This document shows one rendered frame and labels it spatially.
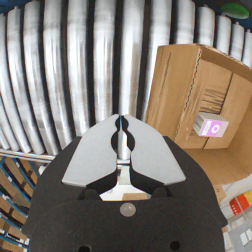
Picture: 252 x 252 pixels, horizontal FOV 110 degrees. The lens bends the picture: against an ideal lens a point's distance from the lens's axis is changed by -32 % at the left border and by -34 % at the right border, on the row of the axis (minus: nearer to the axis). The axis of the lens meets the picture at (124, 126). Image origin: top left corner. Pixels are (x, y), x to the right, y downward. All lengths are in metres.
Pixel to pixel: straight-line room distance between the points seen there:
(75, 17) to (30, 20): 0.13
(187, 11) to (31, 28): 0.37
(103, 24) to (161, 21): 0.13
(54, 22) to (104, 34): 0.13
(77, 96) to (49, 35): 0.17
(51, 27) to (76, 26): 0.06
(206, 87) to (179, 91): 0.21
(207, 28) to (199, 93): 0.18
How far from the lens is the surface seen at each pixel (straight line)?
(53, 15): 0.36
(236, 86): 0.46
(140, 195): 0.63
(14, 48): 0.42
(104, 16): 0.32
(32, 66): 0.38
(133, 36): 0.31
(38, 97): 0.39
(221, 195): 0.87
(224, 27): 0.43
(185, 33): 0.35
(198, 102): 0.38
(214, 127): 0.40
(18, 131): 0.51
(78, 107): 0.34
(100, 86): 0.32
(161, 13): 0.33
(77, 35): 0.32
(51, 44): 0.34
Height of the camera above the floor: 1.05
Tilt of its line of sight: 58 degrees down
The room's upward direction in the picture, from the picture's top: 175 degrees clockwise
